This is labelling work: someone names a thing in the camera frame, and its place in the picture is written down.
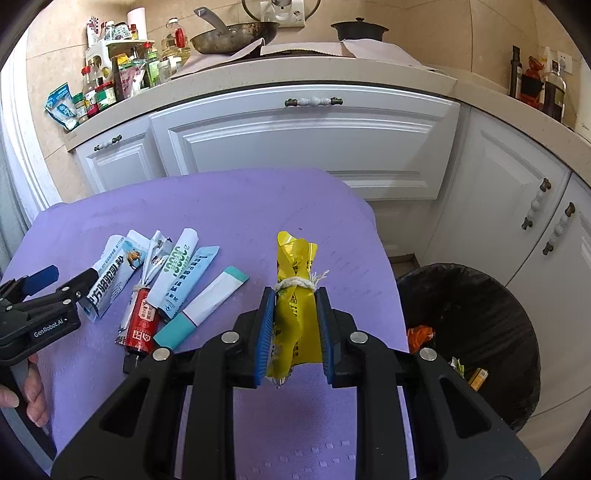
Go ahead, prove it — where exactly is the glass pot lid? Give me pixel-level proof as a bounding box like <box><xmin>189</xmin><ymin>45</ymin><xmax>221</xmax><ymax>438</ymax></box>
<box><xmin>241</xmin><ymin>0</ymin><xmax>322</xmax><ymax>21</ymax></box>

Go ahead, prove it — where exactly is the red sachet with black cap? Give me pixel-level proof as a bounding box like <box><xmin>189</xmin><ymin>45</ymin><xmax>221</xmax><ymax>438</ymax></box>
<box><xmin>122</xmin><ymin>286</ymin><xmax>160</xmax><ymax>374</ymax></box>

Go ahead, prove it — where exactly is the purple tablecloth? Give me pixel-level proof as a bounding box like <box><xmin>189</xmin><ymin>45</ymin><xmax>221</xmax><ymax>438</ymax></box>
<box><xmin>0</xmin><ymin>167</ymin><xmax>411</xmax><ymax>480</ymax></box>

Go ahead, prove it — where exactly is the dark soy sauce bottle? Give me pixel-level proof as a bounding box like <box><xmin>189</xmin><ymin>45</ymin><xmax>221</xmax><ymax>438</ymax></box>
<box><xmin>541</xmin><ymin>60</ymin><xmax>566</xmax><ymax>123</ymax></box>

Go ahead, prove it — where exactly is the white door frame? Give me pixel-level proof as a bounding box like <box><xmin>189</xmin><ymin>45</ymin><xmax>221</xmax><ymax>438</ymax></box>
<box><xmin>0</xmin><ymin>41</ymin><xmax>61</xmax><ymax>241</ymax></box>

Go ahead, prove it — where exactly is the white blue printed packet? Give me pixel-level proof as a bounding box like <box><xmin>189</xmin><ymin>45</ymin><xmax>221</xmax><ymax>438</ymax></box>
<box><xmin>78</xmin><ymin>231</ymin><xmax>151</xmax><ymax>324</ymax></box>

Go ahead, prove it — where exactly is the white cabinet door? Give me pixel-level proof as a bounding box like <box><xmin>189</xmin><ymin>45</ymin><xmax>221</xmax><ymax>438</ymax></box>
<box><xmin>503</xmin><ymin>175</ymin><xmax>591</xmax><ymax>416</ymax></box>
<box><xmin>416</xmin><ymin>108</ymin><xmax>573</xmax><ymax>287</ymax></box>

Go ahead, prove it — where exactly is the beige kitchen countertop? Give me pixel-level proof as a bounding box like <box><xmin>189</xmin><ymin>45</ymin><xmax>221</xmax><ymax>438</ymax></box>
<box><xmin>65</xmin><ymin>60</ymin><xmax>591</xmax><ymax>153</ymax></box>

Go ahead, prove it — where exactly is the person's left hand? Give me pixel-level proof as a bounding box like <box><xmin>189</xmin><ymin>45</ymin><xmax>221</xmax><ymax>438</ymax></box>
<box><xmin>0</xmin><ymin>354</ymin><xmax>49</xmax><ymax>426</ymax></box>

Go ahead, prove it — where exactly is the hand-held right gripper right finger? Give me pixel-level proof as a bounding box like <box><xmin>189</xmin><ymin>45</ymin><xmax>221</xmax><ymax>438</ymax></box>
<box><xmin>315</xmin><ymin>287</ymin><xmax>541</xmax><ymax>480</ymax></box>

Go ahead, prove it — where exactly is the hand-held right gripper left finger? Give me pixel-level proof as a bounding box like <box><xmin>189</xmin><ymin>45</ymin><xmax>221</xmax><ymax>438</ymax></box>
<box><xmin>51</xmin><ymin>287</ymin><xmax>278</xmax><ymax>480</ymax></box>

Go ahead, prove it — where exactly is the white green tube packet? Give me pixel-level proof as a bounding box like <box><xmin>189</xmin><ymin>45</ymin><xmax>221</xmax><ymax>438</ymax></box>
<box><xmin>148</xmin><ymin>227</ymin><xmax>200</xmax><ymax>319</ymax></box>

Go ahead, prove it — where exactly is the metal wok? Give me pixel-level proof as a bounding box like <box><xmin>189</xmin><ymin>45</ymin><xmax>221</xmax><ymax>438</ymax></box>
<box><xmin>190</xmin><ymin>7</ymin><xmax>280</xmax><ymax>56</ymax></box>

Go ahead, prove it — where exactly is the white wall socket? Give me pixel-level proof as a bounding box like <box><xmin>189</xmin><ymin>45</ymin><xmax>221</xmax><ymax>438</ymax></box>
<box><xmin>261</xmin><ymin>0</ymin><xmax>305</xmax><ymax>26</ymax></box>
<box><xmin>551</xmin><ymin>52</ymin><xmax>575</xmax><ymax>77</ymax></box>

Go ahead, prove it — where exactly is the white teal stick packet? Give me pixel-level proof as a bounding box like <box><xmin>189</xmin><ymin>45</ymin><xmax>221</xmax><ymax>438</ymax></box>
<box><xmin>153</xmin><ymin>267</ymin><xmax>250</xmax><ymax>348</ymax></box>

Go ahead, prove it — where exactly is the yellow wrapper with string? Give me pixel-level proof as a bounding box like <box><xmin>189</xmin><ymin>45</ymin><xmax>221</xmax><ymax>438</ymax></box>
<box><xmin>265</xmin><ymin>231</ymin><xmax>329</xmax><ymax>391</ymax></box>

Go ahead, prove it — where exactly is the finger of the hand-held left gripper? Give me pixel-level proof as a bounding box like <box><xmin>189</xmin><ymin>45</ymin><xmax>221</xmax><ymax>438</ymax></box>
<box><xmin>9</xmin><ymin>270</ymin><xmax>98</xmax><ymax>319</ymax></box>
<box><xmin>0</xmin><ymin>265</ymin><xmax>60</xmax><ymax>310</ymax></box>

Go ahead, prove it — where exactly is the light blue stick packet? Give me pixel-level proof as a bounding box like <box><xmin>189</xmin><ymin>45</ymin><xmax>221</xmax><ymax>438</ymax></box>
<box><xmin>159</xmin><ymin>244</ymin><xmax>220</xmax><ymax>321</ymax></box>

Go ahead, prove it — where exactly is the black casserole pot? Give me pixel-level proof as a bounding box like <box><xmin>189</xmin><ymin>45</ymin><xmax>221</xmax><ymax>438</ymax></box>
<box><xmin>331</xmin><ymin>17</ymin><xmax>389</xmax><ymax>43</ymax></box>

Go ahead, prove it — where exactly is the orange wrapper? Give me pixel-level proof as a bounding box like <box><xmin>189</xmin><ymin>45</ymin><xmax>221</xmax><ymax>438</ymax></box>
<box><xmin>406</xmin><ymin>325</ymin><xmax>435</xmax><ymax>352</ymax></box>

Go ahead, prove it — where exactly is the wide white drawer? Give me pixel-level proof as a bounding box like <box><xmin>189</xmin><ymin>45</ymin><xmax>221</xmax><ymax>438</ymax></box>
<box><xmin>148</xmin><ymin>95</ymin><xmax>462</xmax><ymax>201</ymax></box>

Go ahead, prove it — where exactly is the yellow cooking oil bottle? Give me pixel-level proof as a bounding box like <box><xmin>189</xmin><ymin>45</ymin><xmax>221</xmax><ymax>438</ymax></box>
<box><xmin>161</xmin><ymin>18</ymin><xmax>192</xmax><ymax>70</ymax></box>

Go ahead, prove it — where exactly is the kitchen paper roll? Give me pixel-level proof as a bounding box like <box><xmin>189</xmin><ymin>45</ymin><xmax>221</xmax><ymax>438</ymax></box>
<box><xmin>127</xmin><ymin>7</ymin><xmax>147</xmax><ymax>42</ymax></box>

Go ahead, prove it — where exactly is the small white drawer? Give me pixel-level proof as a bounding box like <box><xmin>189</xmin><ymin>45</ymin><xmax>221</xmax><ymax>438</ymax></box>
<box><xmin>74</xmin><ymin>117</ymin><xmax>162</xmax><ymax>195</ymax></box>

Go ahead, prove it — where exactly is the dark olive oil bottle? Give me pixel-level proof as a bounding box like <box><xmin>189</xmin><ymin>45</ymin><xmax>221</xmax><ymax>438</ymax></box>
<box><xmin>510</xmin><ymin>45</ymin><xmax>522</xmax><ymax>99</ymax></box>

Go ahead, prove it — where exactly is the black lined waste bin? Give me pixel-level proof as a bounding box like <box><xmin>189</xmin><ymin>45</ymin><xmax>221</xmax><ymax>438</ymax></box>
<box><xmin>394</xmin><ymin>262</ymin><xmax>542</xmax><ymax>432</ymax></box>

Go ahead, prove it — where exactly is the red wrapped bottle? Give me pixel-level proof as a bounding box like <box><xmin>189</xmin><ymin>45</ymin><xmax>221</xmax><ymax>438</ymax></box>
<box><xmin>522</xmin><ymin>56</ymin><xmax>546</xmax><ymax>109</ymax></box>

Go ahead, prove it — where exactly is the cluster of condiment bottles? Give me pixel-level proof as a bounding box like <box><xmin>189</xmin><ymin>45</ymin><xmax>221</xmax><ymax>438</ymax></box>
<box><xmin>69</xmin><ymin>16</ymin><xmax>162</xmax><ymax>125</ymax></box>

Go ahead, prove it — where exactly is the blue white pouch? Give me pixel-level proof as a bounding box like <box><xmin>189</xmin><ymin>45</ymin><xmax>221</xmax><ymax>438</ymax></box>
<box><xmin>45</xmin><ymin>83</ymin><xmax>79</xmax><ymax>131</ymax></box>

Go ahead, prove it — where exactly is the white spice rack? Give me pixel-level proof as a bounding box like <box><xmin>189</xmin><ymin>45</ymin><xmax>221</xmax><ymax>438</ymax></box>
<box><xmin>85</xmin><ymin>39</ymin><xmax>155</xmax><ymax>70</ymax></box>

